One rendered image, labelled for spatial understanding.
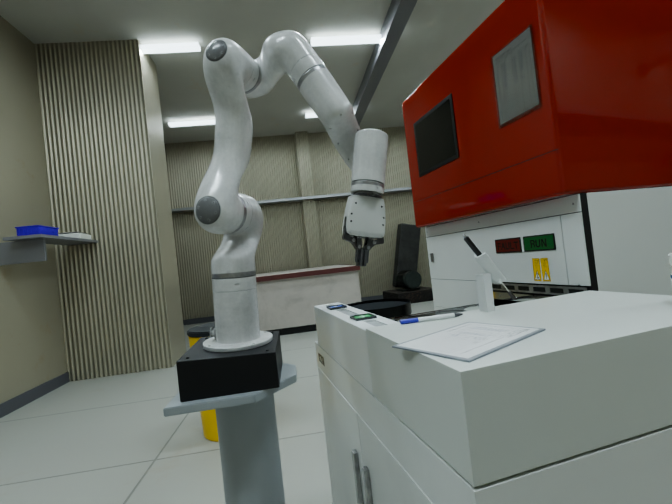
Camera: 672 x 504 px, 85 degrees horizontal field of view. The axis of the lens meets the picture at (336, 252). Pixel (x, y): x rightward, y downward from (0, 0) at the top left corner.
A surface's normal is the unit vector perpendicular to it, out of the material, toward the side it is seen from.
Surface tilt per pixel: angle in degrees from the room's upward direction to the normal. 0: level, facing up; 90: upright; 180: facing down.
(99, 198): 90
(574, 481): 90
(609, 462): 90
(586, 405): 90
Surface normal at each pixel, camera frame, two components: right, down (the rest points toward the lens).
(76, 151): 0.11, -0.03
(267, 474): 0.64, -0.08
